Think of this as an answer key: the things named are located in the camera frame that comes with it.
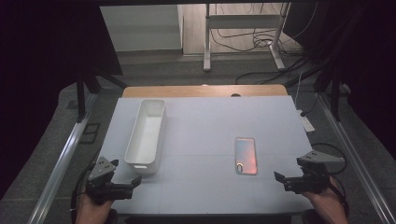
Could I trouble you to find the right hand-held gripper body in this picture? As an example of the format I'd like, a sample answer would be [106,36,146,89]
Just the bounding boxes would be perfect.
[283,149,346,194]

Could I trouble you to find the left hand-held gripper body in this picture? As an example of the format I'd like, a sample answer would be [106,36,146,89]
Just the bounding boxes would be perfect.
[84,156,135,205]

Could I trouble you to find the translucent iridescent phone case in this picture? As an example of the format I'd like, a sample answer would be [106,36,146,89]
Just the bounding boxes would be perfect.
[233,136,259,176]

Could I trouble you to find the white plastic storage bin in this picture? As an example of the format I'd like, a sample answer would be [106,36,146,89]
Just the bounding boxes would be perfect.
[123,98,167,175]

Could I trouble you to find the person's right hand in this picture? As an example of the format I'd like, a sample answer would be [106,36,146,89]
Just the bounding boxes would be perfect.
[299,177,349,224]

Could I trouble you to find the person's left hand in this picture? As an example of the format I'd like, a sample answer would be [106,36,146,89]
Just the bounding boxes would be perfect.
[75,192,115,224]

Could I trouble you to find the white power adapter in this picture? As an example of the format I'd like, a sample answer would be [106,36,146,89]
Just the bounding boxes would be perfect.
[296,108,317,133]

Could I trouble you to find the black metal stand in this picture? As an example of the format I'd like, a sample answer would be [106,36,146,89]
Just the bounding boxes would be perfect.
[313,60,344,123]
[75,65,129,124]

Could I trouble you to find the white table cover board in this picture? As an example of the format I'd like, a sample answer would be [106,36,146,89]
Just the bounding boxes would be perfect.
[98,95,315,217]

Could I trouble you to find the black curtain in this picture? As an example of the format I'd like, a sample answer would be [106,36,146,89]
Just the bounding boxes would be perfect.
[0,0,123,200]
[283,0,396,160]

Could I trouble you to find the white cabinet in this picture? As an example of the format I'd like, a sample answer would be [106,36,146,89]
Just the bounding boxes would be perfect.
[99,4,184,53]

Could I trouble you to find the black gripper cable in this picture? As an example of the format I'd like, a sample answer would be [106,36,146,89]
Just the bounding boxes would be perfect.
[311,142,350,216]
[70,161,95,224]

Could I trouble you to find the aluminium floor rail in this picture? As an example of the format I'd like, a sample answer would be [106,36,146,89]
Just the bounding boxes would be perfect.
[317,92,396,224]
[27,92,98,224]

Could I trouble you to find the black floor cable bundle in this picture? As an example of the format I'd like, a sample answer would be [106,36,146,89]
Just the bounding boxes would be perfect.
[209,2,321,86]

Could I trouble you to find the white metal desk frame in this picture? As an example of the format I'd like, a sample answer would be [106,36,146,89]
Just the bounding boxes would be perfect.
[203,2,292,73]

